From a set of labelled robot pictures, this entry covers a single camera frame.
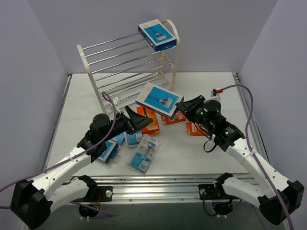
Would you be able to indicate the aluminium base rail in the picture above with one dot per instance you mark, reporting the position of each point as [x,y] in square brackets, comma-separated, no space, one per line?
[156,189]

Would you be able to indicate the small blue cartridge pack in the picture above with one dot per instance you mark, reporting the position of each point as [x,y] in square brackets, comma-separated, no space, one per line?
[119,139]

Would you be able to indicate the Gillette razor blister pack upright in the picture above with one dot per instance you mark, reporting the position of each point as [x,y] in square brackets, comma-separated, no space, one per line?
[132,140]

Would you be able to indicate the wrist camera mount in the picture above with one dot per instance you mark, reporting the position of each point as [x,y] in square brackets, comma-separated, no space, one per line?
[215,95]
[115,101]

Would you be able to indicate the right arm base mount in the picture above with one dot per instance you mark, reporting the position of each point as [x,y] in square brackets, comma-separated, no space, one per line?
[217,204]

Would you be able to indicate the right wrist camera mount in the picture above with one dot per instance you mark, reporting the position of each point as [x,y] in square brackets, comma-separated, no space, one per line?
[215,95]

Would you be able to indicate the blue harry's box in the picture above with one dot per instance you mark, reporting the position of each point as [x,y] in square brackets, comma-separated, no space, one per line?
[110,152]
[157,35]
[159,100]

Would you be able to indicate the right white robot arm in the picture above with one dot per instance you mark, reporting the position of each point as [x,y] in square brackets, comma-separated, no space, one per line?
[275,195]

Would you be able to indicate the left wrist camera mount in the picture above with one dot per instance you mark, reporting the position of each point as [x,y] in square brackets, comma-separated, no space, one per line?
[115,101]

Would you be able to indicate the Gillette razor blister pack front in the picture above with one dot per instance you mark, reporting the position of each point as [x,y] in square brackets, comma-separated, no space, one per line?
[144,154]

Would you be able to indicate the orange Gillette Fusion5 box right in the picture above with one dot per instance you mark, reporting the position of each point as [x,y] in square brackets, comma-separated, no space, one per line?
[192,129]

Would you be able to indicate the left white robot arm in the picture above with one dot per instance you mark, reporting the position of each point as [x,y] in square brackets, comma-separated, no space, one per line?
[36,198]

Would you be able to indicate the cream metal-rod shelf rack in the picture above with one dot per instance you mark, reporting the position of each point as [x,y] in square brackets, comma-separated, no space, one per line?
[121,67]

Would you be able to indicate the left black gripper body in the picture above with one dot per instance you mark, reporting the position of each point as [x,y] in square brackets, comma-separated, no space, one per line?
[129,120]

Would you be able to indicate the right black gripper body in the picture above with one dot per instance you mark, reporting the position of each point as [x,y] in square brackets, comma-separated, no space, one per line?
[195,108]

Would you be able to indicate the orange Gillette styler box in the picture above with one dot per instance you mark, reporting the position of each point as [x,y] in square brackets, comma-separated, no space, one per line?
[178,117]

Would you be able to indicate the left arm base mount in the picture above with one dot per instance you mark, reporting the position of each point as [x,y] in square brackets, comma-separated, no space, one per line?
[95,197]

